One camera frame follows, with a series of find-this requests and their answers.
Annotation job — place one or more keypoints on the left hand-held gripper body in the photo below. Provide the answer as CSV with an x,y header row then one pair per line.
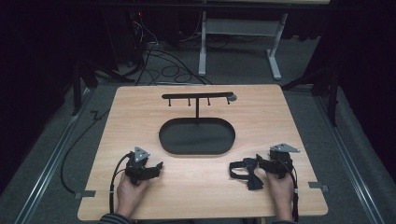
x,y
136,165

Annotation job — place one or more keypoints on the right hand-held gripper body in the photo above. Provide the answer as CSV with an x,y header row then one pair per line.
x,y
281,163

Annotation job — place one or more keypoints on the person's left hand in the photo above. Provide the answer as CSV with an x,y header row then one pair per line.
x,y
128,196

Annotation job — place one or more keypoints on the person's right hand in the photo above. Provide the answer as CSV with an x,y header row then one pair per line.
x,y
282,196

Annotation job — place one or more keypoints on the grey tape strip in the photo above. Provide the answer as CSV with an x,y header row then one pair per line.
x,y
318,186
84,194

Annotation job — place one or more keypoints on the black hook rack with tray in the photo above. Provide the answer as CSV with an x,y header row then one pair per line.
x,y
196,137

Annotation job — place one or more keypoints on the black metal stand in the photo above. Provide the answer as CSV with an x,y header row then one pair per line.
x,y
333,93
76,90

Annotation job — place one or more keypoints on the metal floor rail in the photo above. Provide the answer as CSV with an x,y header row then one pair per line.
x,y
49,165
351,174

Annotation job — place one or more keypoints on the white metal desk frame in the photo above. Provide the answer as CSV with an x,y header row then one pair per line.
x,y
239,27

